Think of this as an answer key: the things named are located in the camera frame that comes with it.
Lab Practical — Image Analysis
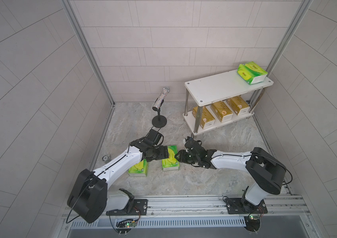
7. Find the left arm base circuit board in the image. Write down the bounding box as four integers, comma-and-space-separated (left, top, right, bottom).
116, 219, 137, 236

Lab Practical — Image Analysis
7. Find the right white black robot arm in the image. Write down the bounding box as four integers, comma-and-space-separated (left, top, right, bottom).
175, 137, 288, 215

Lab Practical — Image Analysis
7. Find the green tissue pack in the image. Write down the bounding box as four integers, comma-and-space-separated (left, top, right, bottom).
162, 145, 180, 171
237, 61, 268, 85
128, 159, 148, 177

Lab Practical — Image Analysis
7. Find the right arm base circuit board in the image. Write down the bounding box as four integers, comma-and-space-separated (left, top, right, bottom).
244, 215, 261, 233

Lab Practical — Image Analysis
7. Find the aluminium mounting rail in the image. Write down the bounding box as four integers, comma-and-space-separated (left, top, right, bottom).
61, 194, 310, 221

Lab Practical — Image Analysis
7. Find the gold tissue pack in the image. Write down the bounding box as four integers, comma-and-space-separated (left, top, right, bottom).
200, 106, 215, 130
210, 101, 233, 123
227, 96, 249, 116

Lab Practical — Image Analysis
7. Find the glitter microphone on black stand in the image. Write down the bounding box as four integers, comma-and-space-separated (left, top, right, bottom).
152, 87, 170, 128

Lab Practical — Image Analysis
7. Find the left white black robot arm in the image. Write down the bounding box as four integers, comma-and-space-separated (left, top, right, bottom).
67, 129, 169, 223

